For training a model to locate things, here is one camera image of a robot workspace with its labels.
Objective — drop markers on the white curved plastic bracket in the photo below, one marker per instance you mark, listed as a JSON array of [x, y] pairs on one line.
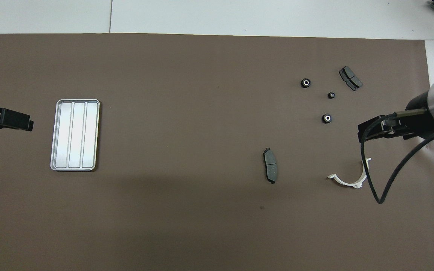
[[357, 184]]

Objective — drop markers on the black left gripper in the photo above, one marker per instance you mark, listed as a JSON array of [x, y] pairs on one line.
[[13, 120]]

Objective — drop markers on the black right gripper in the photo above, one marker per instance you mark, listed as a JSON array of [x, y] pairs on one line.
[[375, 128]]

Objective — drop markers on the brown paper mat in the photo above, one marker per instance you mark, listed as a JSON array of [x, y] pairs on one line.
[[164, 218]]

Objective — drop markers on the long dark grey brake pad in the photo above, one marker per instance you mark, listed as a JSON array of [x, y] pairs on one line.
[[271, 165]]

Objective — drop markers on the silver metal tray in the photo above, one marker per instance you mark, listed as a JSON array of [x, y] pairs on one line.
[[74, 135]]

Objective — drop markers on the grooved dark grey brake pad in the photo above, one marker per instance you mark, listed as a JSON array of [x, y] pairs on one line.
[[350, 78]]

